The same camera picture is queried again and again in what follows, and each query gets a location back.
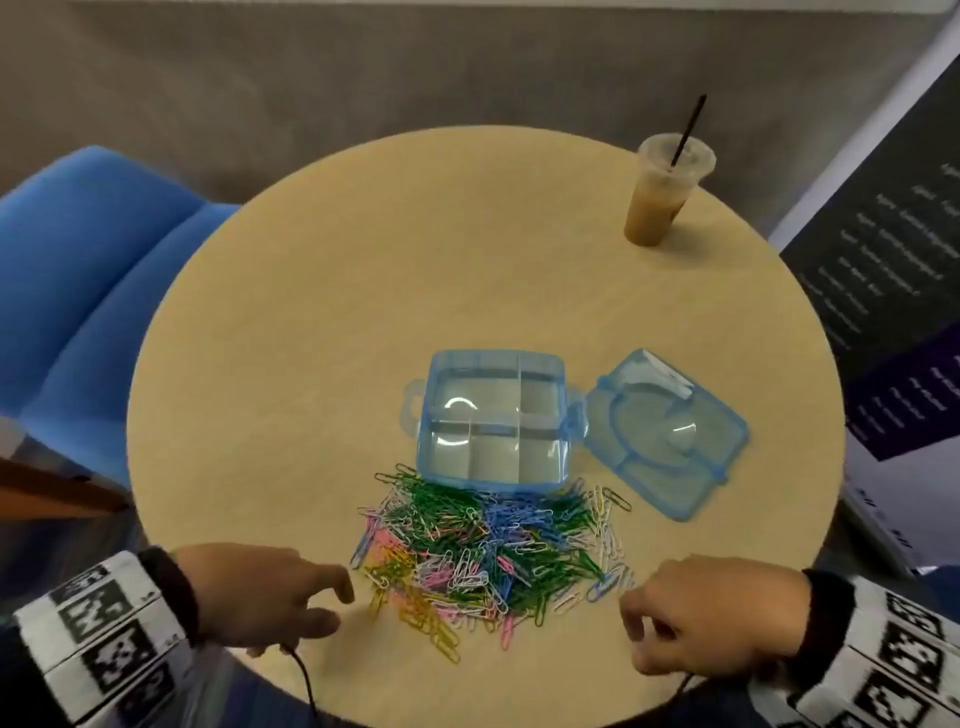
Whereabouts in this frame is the person's right hand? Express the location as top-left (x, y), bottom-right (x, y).
top-left (619, 555), bottom-right (813, 678)

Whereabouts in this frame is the person's left hand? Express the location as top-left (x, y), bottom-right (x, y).
top-left (169, 541), bottom-right (357, 657)

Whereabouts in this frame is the pile of coloured paper clips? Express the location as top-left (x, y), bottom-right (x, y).
top-left (349, 465), bottom-right (639, 665)

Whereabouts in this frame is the blue compartment organizer box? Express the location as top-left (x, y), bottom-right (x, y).
top-left (400, 349), bottom-right (588, 494)

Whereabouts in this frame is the person's left forearm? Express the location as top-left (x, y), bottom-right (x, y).
top-left (0, 546), bottom-right (206, 728)

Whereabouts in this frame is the blue transparent box lid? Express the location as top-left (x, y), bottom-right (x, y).
top-left (583, 348), bottom-right (750, 522)

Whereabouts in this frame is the left wrist marker band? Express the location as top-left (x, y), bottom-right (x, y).
top-left (12, 550), bottom-right (197, 728)

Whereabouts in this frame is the wrist marker band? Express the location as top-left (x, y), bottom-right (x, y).
top-left (750, 577), bottom-right (960, 728)
top-left (12, 550), bottom-right (197, 728)

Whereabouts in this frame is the right wrist marker band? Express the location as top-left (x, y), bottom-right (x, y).
top-left (750, 577), bottom-right (960, 728)

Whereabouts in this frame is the blue upholstered chair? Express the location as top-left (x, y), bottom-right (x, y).
top-left (0, 145), bottom-right (242, 489)

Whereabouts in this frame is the round wooden table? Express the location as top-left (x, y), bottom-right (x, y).
top-left (127, 124), bottom-right (846, 728)

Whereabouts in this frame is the standing poster banner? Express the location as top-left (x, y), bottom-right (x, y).
top-left (780, 52), bottom-right (960, 572)

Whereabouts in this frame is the iced coffee plastic cup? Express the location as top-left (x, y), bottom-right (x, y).
top-left (624, 133), bottom-right (719, 248)

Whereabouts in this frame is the black drinking straw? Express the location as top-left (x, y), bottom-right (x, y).
top-left (670, 94), bottom-right (708, 167)

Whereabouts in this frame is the black camera cable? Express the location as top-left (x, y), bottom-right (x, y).
top-left (279, 642), bottom-right (320, 728)

